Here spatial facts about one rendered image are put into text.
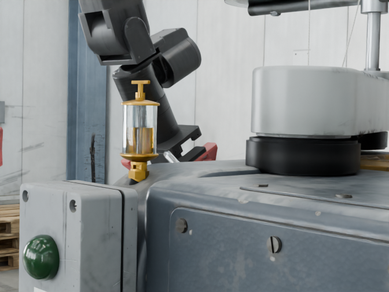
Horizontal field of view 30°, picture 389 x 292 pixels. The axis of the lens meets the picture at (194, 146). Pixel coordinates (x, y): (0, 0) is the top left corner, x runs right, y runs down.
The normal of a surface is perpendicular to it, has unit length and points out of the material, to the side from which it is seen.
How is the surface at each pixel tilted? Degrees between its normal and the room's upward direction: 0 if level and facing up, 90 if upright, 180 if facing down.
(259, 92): 90
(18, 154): 90
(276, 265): 90
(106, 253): 90
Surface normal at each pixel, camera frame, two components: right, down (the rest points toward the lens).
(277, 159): -0.54, 0.04
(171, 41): 0.68, 0.07
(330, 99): 0.35, 0.06
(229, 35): -0.73, 0.02
